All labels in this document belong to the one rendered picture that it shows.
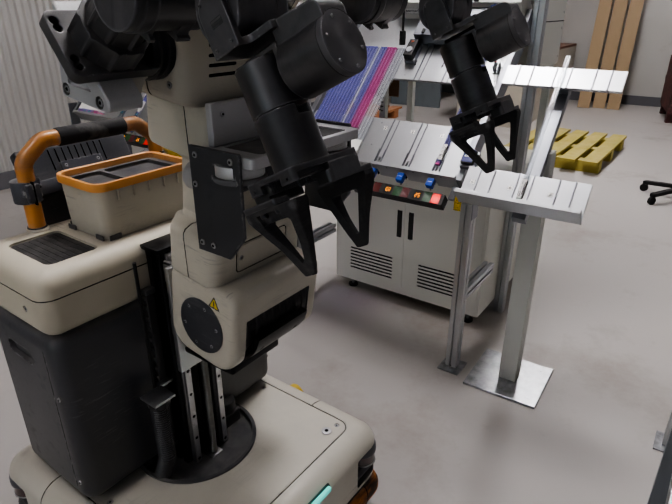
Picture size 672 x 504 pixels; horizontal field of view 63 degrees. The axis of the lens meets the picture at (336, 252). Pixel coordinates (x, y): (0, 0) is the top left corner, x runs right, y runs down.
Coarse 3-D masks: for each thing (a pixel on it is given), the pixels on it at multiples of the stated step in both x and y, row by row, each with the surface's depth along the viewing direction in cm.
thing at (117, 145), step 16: (80, 144) 122; (96, 144) 124; (112, 144) 127; (48, 160) 116; (64, 160) 118; (80, 160) 120; (96, 160) 123; (48, 176) 115; (16, 192) 105; (32, 192) 105; (48, 192) 112; (48, 208) 114; (64, 208) 116; (48, 224) 114
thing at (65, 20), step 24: (48, 24) 62; (72, 24) 62; (96, 24) 61; (72, 48) 63; (96, 48) 62; (120, 48) 63; (144, 48) 66; (72, 72) 62; (96, 72) 64; (120, 72) 66; (144, 72) 69
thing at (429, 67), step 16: (368, 32) 222; (384, 32) 218; (432, 48) 204; (400, 64) 207; (416, 64) 203; (432, 64) 200; (416, 80) 200; (432, 80) 197; (448, 80) 194; (496, 80) 186
